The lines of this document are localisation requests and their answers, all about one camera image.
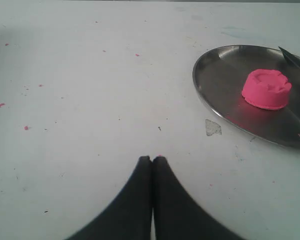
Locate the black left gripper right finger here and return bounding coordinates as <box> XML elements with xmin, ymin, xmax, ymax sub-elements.
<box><xmin>152</xmin><ymin>156</ymin><xmax>242</xmax><ymax>240</ymax></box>

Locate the black-handled knife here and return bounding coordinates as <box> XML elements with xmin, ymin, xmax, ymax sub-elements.
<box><xmin>278</xmin><ymin>46</ymin><xmax>300</xmax><ymax>69</ymax></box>

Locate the pink clay piece front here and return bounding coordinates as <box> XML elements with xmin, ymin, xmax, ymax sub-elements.
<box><xmin>241</xmin><ymin>69</ymin><xmax>292</xmax><ymax>111</ymax></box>

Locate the round steel plate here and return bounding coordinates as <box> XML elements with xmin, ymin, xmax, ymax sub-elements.
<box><xmin>192</xmin><ymin>44</ymin><xmax>300</xmax><ymax>149</ymax></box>

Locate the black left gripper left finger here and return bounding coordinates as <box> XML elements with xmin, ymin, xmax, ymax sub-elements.
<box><xmin>69</xmin><ymin>156</ymin><xmax>153</xmax><ymax>240</ymax></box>

